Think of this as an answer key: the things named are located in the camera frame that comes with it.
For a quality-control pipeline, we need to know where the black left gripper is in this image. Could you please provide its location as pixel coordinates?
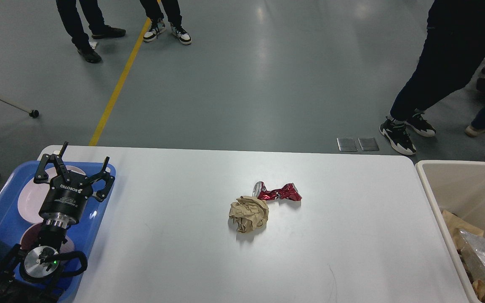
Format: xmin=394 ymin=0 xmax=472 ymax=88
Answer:
xmin=33 ymin=141 xmax=115 ymax=223

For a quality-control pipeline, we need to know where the aluminium foil tray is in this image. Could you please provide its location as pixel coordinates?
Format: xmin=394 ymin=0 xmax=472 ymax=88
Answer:
xmin=458 ymin=229 xmax=485 ymax=281

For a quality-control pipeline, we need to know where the pink plate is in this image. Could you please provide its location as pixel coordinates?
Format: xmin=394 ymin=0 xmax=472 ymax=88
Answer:
xmin=18 ymin=179 xmax=77 ymax=224

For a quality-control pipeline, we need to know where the brown paper bag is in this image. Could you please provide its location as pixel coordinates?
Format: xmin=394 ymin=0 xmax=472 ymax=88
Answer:
xmin=442 ymin=210 xmax=484 ymax=250

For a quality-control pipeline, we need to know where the pink mug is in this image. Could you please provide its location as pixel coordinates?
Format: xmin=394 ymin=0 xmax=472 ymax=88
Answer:
xmin=19 ymin=222 xmax=75 ymax=253

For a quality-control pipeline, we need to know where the brown paper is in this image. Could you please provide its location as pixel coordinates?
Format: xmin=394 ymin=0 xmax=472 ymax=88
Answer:
xmin=472 ymin=279 xmax=485 ymax=303

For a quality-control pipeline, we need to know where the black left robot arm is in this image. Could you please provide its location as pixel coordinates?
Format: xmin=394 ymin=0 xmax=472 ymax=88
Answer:
xmin=0 ymin=143 xmax=116 ymax=303

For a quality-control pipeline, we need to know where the beige plastic bin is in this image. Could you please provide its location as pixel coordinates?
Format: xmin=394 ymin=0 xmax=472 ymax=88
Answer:
xmin=415 ymin=160 xmax=485 ymax=303

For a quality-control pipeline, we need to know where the person in dark trousers left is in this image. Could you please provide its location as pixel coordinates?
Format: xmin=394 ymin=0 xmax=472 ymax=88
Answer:
xmin=56 ymin=0 xmax=126 ymax=64

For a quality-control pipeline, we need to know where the crumpled brown paper ball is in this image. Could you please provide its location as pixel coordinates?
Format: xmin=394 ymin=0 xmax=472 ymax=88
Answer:
xmin=229 ymin=196 xmax=269 ymax=234

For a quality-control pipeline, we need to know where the metal floor plate right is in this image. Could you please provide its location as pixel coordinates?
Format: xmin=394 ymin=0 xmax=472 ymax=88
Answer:
xmin=358 ymin=137 xmax=380 ymax=152

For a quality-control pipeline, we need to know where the metal floor plate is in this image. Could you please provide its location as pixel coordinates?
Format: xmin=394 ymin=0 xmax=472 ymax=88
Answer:
xmin=337 ymin=138 xmax=358 ymax=153
xmin=358 ymin=137 xmax=380 ymax=152

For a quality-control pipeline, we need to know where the person in black trousers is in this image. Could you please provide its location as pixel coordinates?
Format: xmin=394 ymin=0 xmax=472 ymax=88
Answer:
xmin=139 ymin=0 xmax=192 ymax=45

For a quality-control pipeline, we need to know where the metal floor plate left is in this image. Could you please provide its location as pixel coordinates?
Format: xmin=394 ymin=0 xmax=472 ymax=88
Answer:
xmin=337 ymin=138 xmax=358 ymax=153

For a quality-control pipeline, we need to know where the crushed red can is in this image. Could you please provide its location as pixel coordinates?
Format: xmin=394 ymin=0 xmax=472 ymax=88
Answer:
xmin=252 ymin=181 xmax=302 ymax=202

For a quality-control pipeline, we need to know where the person in dark clothes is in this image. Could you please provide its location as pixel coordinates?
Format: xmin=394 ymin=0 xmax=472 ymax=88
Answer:
xmin=379 ymin=0 xmax=485 ymax=157

